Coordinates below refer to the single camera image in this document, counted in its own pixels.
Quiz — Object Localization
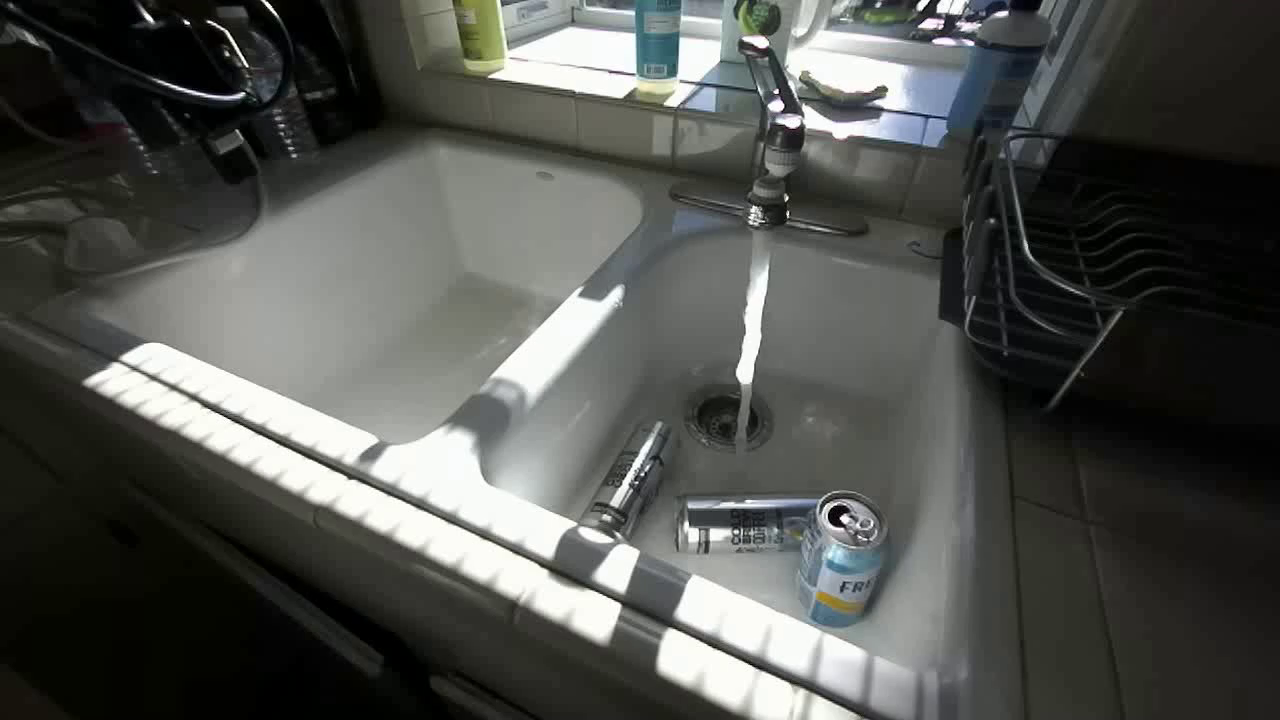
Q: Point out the chrome faucet base plate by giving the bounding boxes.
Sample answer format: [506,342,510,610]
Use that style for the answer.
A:
[668,176,871,246]

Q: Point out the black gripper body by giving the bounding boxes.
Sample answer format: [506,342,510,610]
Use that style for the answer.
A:
[182,98,272,186]

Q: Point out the teal label soap bottle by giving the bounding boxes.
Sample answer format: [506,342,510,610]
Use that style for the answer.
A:
[632,0,682,85]

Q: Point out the yellow-green spray bottle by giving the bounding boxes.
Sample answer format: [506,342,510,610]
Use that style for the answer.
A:
[447,0,510,77]

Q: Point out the silver drink can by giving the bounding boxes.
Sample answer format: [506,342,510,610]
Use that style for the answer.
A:
[673,493,821,562]
[580,417,680,542]

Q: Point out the metal strainer drain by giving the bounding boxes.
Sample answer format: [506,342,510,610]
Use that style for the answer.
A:
[682,384,779,451]

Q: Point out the green sponge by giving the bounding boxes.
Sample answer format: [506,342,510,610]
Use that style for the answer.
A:
[794,70,893,114]

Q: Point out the black wire dish rack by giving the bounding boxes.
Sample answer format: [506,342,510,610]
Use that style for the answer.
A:
[936,126,1280,422]

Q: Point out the clear plastic water bottle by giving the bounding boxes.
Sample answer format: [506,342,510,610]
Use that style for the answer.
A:
[239,82,324,166]

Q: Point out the blue drink can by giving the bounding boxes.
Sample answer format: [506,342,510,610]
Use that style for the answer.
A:
[793,486,894,632]

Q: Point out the white double basin sink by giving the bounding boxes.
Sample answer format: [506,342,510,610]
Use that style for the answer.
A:
[24,121,1025,720]

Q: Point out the blue pump bottle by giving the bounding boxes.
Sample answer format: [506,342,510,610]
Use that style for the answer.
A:
[944,0,1056,140]

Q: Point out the chrome faucet handle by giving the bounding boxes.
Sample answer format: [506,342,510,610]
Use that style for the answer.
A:
[735,31,806,128]

